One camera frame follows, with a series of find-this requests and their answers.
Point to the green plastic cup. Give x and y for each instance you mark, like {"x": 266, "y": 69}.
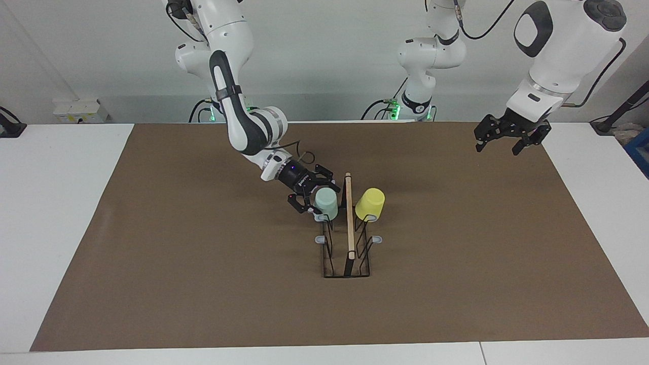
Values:
{"x": 326, "y": 203}

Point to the brown table mat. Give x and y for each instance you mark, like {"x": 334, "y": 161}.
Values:
{"x": 203, "y": 304}

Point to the yellow plastic cup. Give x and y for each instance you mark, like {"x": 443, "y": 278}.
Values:
{"x": 370, "y": 203}

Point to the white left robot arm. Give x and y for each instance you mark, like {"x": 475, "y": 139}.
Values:
{"x": 563, "y": 56}

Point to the white power strip box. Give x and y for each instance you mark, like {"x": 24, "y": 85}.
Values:
{"x": 78, "y": 111}

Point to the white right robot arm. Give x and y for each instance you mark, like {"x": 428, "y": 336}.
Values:
{"x": 238, "y": 126}

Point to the black slanted stand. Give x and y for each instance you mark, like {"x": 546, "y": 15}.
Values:
{"x": 621, "y": 109}

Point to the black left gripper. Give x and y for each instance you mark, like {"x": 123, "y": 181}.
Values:
{"x": 525, "y": 124}

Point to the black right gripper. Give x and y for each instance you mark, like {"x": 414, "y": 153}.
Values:
{"x": 296, "y": 178}

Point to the black table clamp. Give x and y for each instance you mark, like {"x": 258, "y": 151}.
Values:
{"x": 10, "y": 126}

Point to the blue box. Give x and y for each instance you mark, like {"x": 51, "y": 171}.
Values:
{"x": 640, "y": 152}

